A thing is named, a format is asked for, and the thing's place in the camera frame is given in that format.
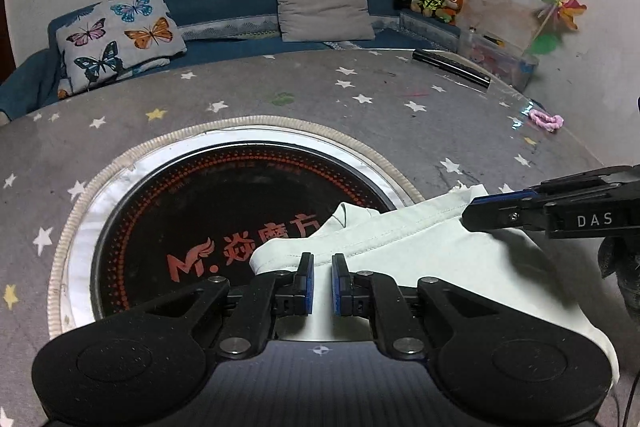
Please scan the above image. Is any colourful pinwheel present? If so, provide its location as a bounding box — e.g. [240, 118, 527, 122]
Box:
[522, 0, 588, 58]

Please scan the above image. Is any beige pillow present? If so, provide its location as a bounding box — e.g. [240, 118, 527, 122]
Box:
[275, 0, 376, 42]

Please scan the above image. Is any clear plastic box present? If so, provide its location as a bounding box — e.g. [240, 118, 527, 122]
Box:
[457, 27, 541, 92]

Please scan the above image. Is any blue sofa bench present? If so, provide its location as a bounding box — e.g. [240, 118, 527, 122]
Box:
[0, 0, 463, 128]

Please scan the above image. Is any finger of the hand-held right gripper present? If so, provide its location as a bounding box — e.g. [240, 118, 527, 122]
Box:
[472, 166, 633, 206]
[461, 202, 551, 235]

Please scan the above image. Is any person's right hand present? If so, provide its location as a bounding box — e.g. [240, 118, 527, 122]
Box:
[597, 232, 640, 323]

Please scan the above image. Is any long black box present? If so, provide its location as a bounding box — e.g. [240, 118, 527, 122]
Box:
[412, 48, 493, 88]

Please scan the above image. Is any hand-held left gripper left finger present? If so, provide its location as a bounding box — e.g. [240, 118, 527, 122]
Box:
[97, 252, 315, 360]

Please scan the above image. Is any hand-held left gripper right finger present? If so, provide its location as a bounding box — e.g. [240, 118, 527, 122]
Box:
[331, 252, 547, 360]

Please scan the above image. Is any white garment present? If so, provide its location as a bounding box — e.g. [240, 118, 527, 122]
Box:
[249, 184, 621, 383]

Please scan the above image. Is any pink hair tie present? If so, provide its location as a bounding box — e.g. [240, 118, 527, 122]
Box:
[529, 109, 565, 132]

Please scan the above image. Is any brown teddy bear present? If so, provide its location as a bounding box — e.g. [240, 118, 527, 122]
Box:
[412, 0, 451, 18]

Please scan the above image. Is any orange plush toy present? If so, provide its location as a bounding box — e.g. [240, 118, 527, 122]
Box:
[440, 0, 466, 26]

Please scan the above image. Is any round black induction cooktop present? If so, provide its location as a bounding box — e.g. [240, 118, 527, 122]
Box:
[49, 127, 426, 340]

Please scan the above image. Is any butterfly print pillow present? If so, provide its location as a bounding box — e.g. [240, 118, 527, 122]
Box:
[55, 0, 188, 96]

